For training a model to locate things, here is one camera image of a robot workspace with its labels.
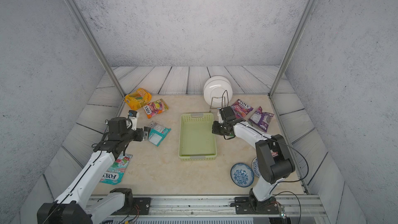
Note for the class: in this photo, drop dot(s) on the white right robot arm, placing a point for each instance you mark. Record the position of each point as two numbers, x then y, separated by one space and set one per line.
275 161

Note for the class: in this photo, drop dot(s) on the teal Fox's candy bag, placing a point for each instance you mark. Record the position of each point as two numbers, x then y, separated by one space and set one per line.
157 133

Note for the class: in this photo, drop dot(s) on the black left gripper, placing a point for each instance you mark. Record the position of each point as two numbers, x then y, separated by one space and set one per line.
140 137

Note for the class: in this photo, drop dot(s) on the purple Fox's berries bag back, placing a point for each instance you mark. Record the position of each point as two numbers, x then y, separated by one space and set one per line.
261 119

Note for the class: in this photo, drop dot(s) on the white plate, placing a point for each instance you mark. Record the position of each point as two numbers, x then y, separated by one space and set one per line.
215 86

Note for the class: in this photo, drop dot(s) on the aluminium corner post left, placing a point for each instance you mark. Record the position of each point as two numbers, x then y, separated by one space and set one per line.
76 12

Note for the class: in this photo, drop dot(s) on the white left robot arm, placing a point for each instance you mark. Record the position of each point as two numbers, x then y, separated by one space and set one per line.
70 207

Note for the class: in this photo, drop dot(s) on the metal wire plate rack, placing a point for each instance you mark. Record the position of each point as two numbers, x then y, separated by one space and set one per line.
220 101

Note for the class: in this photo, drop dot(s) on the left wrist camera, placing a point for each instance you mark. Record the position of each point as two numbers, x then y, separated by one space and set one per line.
133 117

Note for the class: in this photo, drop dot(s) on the yellow orange candy bag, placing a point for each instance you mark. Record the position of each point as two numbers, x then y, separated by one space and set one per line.
138 99

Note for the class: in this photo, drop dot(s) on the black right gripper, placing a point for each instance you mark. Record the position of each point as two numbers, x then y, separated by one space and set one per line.
214 129

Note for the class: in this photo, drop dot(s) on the aluminium corner post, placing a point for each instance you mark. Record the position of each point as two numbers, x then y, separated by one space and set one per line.
306 14
76 12

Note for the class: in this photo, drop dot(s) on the green plastic basket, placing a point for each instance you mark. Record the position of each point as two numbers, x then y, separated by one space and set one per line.
196 141

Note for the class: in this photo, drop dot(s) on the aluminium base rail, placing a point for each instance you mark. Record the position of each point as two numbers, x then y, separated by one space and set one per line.
285 208

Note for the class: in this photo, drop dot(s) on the teal red Fox's fruits bag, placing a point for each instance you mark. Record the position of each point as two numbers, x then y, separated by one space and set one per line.
116 172

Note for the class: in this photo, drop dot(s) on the pink yellow Fox's candy bag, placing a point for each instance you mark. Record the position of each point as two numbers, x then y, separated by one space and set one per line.
155 108

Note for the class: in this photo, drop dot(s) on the blue patterned bowl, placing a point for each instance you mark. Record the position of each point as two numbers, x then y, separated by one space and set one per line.
242 175

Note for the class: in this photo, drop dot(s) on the pink Fox's berries candy bag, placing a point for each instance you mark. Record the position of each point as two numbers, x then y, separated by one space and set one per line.
241 109

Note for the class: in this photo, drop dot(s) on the aluminium corner post right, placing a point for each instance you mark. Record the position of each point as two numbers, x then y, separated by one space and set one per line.
306 14

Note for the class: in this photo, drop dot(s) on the blue yellow patterned plate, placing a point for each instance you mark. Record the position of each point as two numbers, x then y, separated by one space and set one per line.
255 167

